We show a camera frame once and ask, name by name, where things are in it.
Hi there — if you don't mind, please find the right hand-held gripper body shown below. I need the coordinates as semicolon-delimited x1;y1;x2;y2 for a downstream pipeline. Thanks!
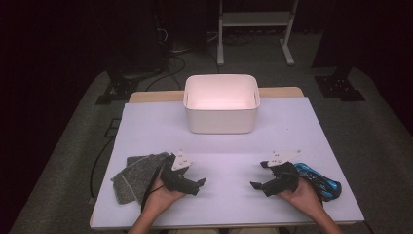
261;149;302;198

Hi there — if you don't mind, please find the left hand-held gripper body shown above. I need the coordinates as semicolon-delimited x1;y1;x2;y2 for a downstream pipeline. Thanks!
160;149;196;195

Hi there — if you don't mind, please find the black stand with cross base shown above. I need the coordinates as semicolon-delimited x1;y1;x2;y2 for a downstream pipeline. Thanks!
94;69;140;105

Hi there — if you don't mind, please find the black floor cable beside table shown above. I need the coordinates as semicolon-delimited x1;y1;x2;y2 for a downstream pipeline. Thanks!
90;137;115;199

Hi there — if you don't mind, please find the person's left hand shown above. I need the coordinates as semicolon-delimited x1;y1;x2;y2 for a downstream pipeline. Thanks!
143;175;187;213

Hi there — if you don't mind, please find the grey fluffy cloth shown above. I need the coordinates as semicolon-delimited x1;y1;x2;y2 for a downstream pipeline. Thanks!
110;151;171;206

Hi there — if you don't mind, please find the white plastic bin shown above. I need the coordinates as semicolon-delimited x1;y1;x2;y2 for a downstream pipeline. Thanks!
183;73;261;135

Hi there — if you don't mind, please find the black stand with plate base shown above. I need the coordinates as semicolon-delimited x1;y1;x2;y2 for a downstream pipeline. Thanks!
314;66;366;102

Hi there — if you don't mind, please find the blue and black toy car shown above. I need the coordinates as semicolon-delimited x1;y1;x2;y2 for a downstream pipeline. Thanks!
293;162;343;203

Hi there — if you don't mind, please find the person's right hand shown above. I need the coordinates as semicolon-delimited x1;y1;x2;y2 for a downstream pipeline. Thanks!
277;177;323;215

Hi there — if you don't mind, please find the white metal stand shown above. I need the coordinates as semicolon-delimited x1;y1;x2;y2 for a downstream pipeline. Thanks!
216;0;300;67

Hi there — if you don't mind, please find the wooden table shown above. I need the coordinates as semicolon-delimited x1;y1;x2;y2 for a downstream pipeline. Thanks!
89;86;366;232

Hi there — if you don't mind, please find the black looped floor cable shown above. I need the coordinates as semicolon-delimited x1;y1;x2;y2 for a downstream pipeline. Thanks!
144;55;188;92

